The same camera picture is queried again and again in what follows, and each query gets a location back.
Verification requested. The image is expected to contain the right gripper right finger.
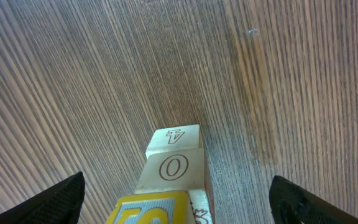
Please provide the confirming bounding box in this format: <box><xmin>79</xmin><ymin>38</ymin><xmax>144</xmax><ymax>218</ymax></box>
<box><xmin>269</xmin><ymin>175</ymin><xmax>358</xmax><ymax>224</ymax></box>

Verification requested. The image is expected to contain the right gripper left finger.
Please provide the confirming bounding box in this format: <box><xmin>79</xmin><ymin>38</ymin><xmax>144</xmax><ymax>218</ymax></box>
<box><xmin>0</xmin><ymin>172</ymin><xmax>85</xmax><ymax>224</ymax></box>

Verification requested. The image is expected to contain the wooden block picture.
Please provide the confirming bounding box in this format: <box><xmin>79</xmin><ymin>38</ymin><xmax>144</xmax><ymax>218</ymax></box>
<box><xmin>188</xmin><ymin>189</ymin><xmax>215</xmax><ymax>224</ymax></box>

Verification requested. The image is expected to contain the plain wooden block yellow side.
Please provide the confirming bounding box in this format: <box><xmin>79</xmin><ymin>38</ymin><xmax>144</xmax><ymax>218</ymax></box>
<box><xmin>106</xmin><ymin>190</ymin><xmax>196</xmax><ymax>224</ymax></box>

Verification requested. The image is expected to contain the red E letter block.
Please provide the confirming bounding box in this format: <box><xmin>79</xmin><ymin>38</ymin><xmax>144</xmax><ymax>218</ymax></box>
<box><xmin>134</xmin><ymin>147</ymin><xmax>216</xmax><ymax>224</ymax></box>

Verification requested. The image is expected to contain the wooden block blue side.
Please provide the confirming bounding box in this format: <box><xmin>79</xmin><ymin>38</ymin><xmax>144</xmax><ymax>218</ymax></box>
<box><xmin>145</xmin><ymin>124</ymin><xmax>203</xmax><ymax>159</ymax></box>

